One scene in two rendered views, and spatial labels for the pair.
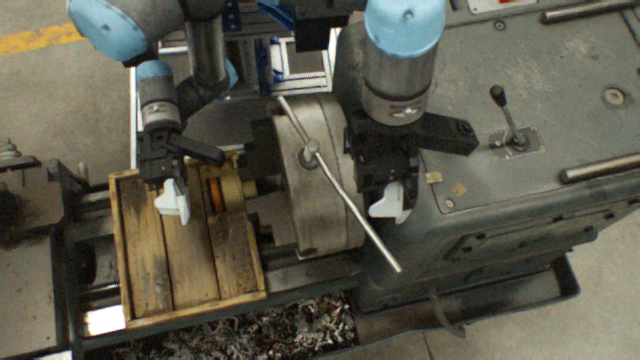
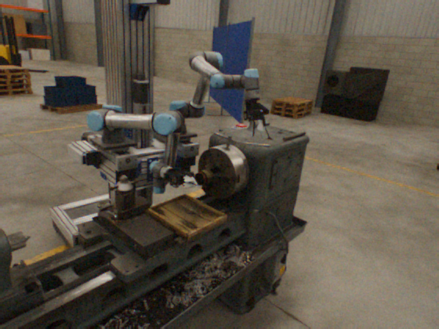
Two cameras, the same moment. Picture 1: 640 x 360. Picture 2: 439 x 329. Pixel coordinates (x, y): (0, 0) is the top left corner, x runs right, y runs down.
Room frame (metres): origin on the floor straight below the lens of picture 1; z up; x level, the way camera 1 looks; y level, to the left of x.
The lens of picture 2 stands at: (-1.07, 0.97, 1.79)
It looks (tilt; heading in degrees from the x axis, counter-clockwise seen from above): 21 degrees down; 329
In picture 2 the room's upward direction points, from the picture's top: 5 degrees clockwise
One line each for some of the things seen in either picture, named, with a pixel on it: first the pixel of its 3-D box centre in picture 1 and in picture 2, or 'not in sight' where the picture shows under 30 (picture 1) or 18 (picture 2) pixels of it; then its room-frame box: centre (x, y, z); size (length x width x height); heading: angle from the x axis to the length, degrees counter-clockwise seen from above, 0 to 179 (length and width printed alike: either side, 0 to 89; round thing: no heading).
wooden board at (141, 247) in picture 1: (186, 235); (186, 214); (0.34, 0.28, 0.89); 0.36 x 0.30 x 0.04; 18
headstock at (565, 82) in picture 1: (490, 133); (257, 160); (0.57, -0.36, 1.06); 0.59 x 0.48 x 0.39; 108
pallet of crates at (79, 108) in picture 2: not in sight; (71, 92); (7.70, 0.04, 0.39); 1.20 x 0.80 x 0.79; 118
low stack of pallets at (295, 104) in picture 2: not in sight; (292, 106); (6.13, -5.99, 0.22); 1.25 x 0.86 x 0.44; 113
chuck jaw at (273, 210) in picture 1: (279, 225); (224, 178); (0.32, 0.06, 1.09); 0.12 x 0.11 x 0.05; 18
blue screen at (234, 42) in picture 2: not in sight; (225, 71); (6.33, -3.58, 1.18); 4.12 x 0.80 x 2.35; 161
